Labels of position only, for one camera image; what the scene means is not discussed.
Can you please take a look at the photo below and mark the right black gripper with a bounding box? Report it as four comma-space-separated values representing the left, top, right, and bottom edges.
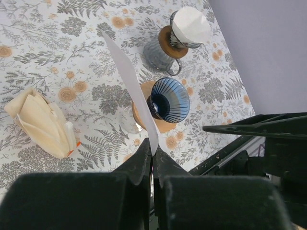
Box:
202, 112, 307, 227

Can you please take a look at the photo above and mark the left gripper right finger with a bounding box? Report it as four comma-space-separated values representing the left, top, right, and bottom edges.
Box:
153, 149, 293, 230

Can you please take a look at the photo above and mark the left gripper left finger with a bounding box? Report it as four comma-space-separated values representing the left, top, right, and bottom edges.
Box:
0, 139, 151, 230

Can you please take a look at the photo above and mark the small glass with coffee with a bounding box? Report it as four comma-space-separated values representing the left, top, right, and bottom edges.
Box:
119, 105, 143, 134

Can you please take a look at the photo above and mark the blue glass dripper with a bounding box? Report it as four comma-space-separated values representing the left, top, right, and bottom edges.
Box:
147, 77, 190, 124

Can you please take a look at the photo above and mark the coffee filter paper pack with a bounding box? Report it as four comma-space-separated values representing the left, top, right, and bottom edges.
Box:
4, 88, 81, 159

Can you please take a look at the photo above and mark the dark wooden ring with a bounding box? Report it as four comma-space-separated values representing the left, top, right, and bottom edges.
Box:
158, 25, 190, 59

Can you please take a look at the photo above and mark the white paper coffee filter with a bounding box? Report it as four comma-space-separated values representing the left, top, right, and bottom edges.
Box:
170, 6, 212, 48

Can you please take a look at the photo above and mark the clear glass dripper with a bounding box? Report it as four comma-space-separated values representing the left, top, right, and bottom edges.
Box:
169, 11, 204, 50

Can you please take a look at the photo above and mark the floral table mat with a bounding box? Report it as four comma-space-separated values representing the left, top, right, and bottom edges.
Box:
0, 0, 254, 195

